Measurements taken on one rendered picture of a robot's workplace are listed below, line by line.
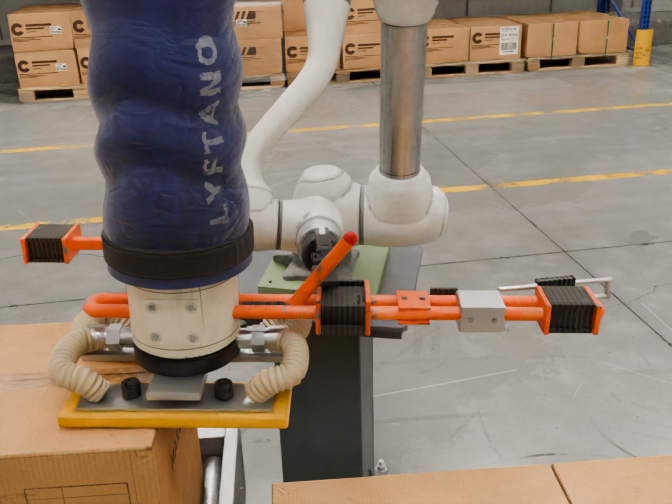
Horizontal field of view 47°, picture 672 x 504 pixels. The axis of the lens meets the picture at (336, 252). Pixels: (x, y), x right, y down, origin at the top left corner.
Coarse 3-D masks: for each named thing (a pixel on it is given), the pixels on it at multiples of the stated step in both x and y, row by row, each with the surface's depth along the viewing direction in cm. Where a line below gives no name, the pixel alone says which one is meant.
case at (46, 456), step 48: (0, 336) 141; (48, 336) 141; (0, 384) 127; (48, 384) 126; (0, 432) 114; (48, 432) 114; (96, 432) 114; (144, 432) 113; (192, 432) 150; (0, 480) 111; (48, 480) 112; (96, 480) 112; (144, 480) 113; (192, 480) 147
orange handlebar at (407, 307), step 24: (72, 240) 145; (96, 240) 145; (96, 312) 120; (120, 312) 120; (240, 312) 119; (264, 312) 119; (288, 312) 119; (312, 312) 119; (384, 312) 119; (408, 312) 119; (432, 312) 119; (456, 312) 119; (528, 312) 119
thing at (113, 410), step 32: (128, 384) 116; (224, 384) 116; (64, 416) 114; (96, 416) 114; (128, 416) 114; (160, 416) 114; (192, 416) 114; (224, 416) 114; (256, 416) 114; (288, 416) 115
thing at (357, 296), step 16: (320, 288) 122; (336, 288) 124; (352, 288) 124; (368, 288) 122; (320, 304) 118; (336, 304) 117; (352, 304) 117; (368, 304) 117; (320, 320) 119; (336, 320) 119; (352, 320) 118; (368, 320) 118
